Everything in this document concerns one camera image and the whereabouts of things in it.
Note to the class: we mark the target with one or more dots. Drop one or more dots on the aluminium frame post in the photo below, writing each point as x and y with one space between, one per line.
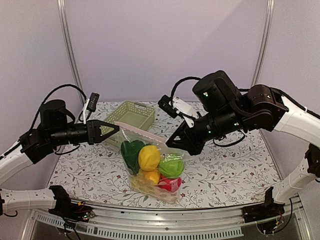
264 41
61 6

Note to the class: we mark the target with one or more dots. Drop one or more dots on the left aluminium frame post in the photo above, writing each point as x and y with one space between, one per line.
61 6

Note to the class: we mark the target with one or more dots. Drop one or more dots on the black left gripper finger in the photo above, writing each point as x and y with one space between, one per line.
101 137
106 126

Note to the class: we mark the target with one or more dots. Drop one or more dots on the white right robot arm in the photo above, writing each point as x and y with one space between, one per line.
229 109

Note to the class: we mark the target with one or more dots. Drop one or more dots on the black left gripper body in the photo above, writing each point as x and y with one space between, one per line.
91 137

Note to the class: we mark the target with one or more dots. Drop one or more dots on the clear zip top bag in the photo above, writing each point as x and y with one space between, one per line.
130 133

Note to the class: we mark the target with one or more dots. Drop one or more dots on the front aluminium rail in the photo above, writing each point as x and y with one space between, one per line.
112 222

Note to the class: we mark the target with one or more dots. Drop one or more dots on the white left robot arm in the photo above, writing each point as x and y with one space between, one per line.
57 128

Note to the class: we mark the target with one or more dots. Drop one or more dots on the right aluminium frame post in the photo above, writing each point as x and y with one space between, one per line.
264 41

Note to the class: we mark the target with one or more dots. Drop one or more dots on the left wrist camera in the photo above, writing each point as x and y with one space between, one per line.
89 107

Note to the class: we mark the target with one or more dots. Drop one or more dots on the green toy leaf vegetable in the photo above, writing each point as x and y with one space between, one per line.
130 153

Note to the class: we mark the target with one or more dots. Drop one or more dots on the yellow toy lemon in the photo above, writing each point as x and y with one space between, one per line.
149 158

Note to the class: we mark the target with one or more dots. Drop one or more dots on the green toy apple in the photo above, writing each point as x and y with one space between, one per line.
171 165

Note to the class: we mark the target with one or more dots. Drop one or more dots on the floral patterned table mat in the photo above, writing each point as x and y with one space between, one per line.
226 175

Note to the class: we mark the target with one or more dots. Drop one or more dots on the red toy food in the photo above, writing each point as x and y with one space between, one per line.
169 184

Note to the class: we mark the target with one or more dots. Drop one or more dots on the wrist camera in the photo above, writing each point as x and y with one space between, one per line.
178 107
89 107

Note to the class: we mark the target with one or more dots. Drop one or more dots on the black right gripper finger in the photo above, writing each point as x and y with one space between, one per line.
183 145
179 134

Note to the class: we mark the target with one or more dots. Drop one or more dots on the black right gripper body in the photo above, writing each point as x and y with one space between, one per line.
214 133

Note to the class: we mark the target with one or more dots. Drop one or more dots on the toy napa cabbage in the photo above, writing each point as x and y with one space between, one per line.
146 187

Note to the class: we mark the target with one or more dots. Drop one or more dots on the orange yellow toy mango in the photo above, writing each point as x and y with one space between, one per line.
152 176

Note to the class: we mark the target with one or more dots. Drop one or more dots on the pale green plastic basket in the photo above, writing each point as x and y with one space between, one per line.
132 113

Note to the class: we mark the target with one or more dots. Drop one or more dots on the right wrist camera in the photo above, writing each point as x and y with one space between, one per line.
178 107

